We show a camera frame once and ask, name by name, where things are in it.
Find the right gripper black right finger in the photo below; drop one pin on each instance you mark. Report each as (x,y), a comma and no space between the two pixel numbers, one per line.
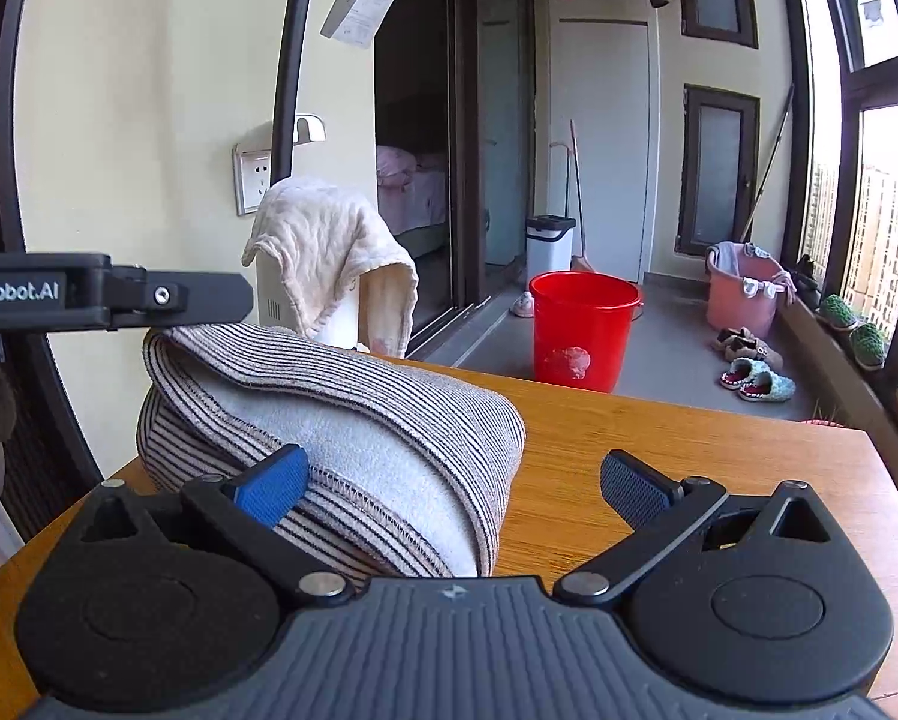
(662,514)

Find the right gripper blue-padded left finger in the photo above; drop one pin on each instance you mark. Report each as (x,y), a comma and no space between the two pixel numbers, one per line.
(236,517)

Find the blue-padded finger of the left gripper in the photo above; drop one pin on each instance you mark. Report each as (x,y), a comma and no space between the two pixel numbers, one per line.
(139,298)

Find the grey striped knit garment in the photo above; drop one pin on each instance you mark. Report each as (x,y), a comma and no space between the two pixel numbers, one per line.
(409,471)

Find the white floor washer vacuum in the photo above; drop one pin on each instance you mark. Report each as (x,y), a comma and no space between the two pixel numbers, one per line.
(291,127)

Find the green slippers pair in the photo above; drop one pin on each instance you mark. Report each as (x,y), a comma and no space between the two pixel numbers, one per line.
(754,380)

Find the slippers on floor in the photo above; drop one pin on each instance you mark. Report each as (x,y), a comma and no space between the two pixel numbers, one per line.
(736,343)

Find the cream towel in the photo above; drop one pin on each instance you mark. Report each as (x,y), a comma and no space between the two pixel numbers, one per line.
(328,267)

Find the red plastic bucket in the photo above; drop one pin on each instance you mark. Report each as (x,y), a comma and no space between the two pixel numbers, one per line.
(581,326)

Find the pink laundry basket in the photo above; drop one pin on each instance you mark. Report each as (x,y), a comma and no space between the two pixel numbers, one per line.
(746,286)

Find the green potted plant far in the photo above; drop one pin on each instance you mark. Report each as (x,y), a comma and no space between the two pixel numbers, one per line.
(836,314)

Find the green potted plant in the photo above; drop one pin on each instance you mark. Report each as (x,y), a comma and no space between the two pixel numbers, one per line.
(868,347)
(836,314)

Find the green potted plant near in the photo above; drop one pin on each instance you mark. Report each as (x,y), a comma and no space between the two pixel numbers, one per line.
(868,347)

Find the white pedal trash bin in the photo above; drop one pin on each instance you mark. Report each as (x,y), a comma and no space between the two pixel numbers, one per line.
(550,240)

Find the pink bed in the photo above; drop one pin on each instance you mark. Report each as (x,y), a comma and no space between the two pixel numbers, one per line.
(411,188)

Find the white paper tag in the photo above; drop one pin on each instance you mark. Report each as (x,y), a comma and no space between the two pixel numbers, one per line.
(355,22)

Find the wall power socket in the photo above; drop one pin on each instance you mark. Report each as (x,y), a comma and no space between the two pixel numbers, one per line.
(251,169)

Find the broom with red handle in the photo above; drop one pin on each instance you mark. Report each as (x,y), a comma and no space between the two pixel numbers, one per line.
(578,262)

